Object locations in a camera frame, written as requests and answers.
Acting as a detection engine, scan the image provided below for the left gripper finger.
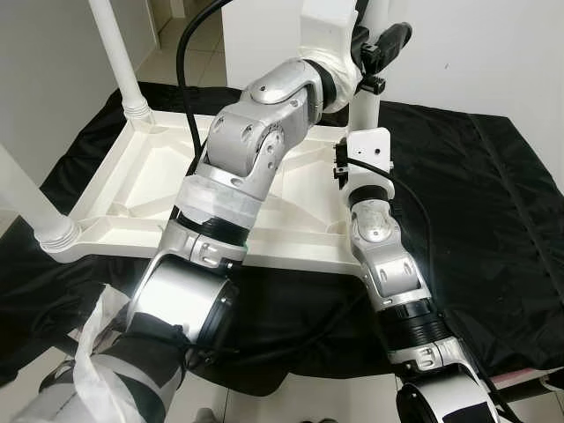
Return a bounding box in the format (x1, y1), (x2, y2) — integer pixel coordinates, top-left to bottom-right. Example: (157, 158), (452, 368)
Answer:
(377, 22), (413, 58)

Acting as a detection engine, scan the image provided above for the white plastic table leg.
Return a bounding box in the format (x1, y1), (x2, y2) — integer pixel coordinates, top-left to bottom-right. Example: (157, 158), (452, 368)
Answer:
(86, 0), (155, 126)
(0, 145), (80, 252)
(348, 0), (393, 133)

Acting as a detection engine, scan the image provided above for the white plastic table top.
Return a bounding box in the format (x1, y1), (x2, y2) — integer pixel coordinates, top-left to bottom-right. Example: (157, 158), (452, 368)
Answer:
(40, 115), (371, 270)

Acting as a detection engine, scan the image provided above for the black cloth table cover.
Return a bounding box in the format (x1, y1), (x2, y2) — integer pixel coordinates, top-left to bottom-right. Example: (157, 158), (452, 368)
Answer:
(0, 84), (564, 397)

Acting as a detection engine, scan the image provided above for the grey robot right foot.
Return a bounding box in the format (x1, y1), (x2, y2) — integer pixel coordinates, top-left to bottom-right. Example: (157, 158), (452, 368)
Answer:
(295, 412), (340, 423)

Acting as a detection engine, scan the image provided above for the black metal table leg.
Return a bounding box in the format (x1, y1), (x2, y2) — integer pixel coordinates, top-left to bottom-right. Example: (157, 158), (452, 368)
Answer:
(493, 370), (564, 397)

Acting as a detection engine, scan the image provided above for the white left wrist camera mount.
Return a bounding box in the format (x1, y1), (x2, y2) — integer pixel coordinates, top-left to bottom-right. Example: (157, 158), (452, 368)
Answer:
(298, 0), (371, 111)

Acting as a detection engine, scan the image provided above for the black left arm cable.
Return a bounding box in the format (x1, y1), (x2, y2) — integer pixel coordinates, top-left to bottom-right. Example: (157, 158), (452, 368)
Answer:
(174, 0), (232, 177)

